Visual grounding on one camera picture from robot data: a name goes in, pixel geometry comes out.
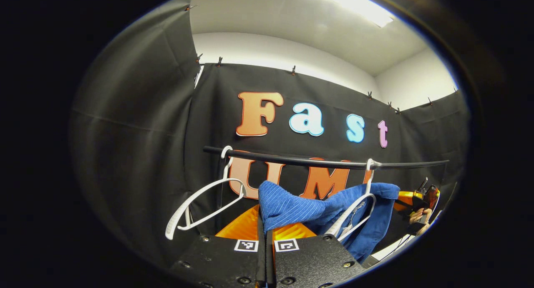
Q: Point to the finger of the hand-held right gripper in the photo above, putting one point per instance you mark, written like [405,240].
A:
[431,196]
[406,196]

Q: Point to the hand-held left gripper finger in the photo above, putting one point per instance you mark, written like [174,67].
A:
[270,263]
[261,263]

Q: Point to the white plastic hanger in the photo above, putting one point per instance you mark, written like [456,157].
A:
[346,210]
[170,231]

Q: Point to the black clothes rack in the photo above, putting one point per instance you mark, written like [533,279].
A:
[292,160]

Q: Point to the row of black backdrop clips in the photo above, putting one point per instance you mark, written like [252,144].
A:
[293,70]

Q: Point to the black backdrop cloth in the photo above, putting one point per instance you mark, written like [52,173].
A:
[133,133]

